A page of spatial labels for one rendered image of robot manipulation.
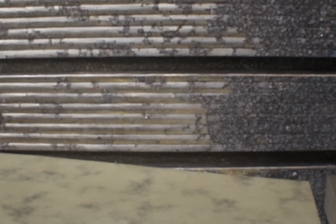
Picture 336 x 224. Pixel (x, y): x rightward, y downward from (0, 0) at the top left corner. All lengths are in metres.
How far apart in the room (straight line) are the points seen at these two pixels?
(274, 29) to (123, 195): 0.23
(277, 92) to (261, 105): 0.02
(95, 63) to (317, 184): 0.26
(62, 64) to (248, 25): 0.19
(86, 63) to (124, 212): 0.22
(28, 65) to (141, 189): 0.22
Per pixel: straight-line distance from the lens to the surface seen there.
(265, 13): 0.69
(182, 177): 0.59
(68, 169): 0.62
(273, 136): 0.73
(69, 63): 0.72
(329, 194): 0.74
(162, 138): 0.73
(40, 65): 0.73
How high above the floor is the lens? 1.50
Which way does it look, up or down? 70 degrees down
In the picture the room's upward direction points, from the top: 174 degrees counter-clockwise
